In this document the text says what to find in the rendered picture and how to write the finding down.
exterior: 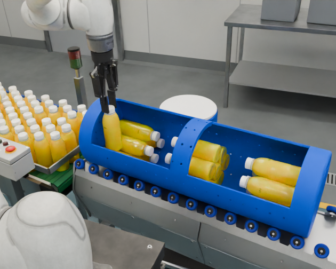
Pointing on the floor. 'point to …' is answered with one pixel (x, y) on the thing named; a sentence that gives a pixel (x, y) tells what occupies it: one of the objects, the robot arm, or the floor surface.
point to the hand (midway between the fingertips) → (108, 102)
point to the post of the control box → (15, 190)
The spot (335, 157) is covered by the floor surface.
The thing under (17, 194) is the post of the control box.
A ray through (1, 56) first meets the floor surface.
